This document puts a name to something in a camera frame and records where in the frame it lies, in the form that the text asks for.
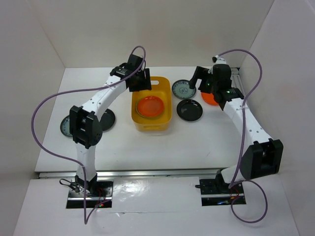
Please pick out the green plate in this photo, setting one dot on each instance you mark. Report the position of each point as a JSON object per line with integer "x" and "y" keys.
{"x": 146, "y": 107}

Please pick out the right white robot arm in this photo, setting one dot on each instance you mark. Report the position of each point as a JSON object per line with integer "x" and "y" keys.
{"x": 260, "y": 154}

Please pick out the blue patterned plate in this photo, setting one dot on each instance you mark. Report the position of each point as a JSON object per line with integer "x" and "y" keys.
{"x": 182, "y": 90}
{"x": 65, "y": 127}

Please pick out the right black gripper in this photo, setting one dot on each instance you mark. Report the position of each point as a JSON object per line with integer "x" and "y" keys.
{"x": 200, "y": 73}

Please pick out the black plate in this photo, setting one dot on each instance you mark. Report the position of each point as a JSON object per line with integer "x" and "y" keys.
{"x": 108, "y": 120}
{"x": 189, "y": 110}

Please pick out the orange plate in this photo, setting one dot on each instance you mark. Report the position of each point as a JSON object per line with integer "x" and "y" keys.
{"x": 159, "y": 103}
{"x": 209, "y": 98}

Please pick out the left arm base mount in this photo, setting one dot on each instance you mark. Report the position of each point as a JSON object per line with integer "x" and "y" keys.
{"x": 100, "y": 197}

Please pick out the yellow plastic bin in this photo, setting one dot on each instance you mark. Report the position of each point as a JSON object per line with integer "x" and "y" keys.
{"x": 162, "y": 89}

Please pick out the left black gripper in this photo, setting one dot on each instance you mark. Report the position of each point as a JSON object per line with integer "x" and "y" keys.
{"x": 145, "y": 84}

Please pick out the aluminium front rail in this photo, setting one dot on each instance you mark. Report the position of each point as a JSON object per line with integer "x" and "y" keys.
{"x": 138, "y": 173}

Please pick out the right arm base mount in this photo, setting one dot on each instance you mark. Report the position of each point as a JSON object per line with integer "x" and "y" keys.
{"x": 214, "y": 193}

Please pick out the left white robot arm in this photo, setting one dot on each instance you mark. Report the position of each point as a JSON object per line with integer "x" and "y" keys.
{"x": 84, "y": 123}

